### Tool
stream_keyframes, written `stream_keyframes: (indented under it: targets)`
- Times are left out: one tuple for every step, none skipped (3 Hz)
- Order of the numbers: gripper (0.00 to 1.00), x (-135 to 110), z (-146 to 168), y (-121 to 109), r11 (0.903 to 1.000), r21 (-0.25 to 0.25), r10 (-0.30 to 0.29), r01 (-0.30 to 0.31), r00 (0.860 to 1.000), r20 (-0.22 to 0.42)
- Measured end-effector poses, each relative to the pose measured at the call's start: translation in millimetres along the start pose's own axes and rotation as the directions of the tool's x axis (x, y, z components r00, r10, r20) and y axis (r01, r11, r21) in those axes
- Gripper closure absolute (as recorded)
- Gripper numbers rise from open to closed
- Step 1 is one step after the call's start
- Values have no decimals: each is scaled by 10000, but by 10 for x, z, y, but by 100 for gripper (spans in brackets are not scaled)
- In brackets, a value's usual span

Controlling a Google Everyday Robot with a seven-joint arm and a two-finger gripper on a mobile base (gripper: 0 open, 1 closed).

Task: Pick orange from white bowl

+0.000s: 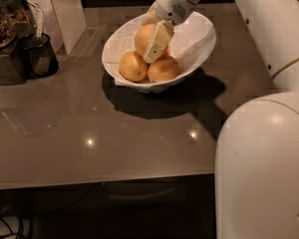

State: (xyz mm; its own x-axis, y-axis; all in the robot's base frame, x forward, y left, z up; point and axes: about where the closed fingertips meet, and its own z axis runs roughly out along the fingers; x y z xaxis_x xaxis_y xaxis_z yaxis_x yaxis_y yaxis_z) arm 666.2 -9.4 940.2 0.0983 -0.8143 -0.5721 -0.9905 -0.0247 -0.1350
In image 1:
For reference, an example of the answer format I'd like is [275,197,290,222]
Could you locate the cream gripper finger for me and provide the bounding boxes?
[142,3,160,25]
[144,20,174,64]

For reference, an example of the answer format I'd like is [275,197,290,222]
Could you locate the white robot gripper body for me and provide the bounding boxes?
[155,0,195,25]

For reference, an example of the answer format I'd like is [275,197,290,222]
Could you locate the orange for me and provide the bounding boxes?
[148,56,180,83]
[134,23,171,59]
[119,51,149,82]

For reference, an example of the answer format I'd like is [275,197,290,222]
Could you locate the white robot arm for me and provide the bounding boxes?
[214,0,299,239]

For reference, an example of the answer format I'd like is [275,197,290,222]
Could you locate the white tilted bowl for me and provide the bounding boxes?
[102,9,218,94]

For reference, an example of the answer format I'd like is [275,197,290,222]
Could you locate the white panel stand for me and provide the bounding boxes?
[28,0,86,55]

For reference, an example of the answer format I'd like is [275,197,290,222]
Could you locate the white tag utensil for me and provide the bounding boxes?
[34,3,44,38]

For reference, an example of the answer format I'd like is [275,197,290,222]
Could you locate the black mesh cup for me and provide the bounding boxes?
[20,33,59,78]

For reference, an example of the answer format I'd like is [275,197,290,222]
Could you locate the glass jar of nuts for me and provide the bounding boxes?
[0,0,30,49]

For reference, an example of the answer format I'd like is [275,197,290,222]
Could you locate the dark metal box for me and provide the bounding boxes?
[0,41,30,86]

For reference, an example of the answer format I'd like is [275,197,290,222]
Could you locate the black floor cables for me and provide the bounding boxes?
[0,212,34,239]

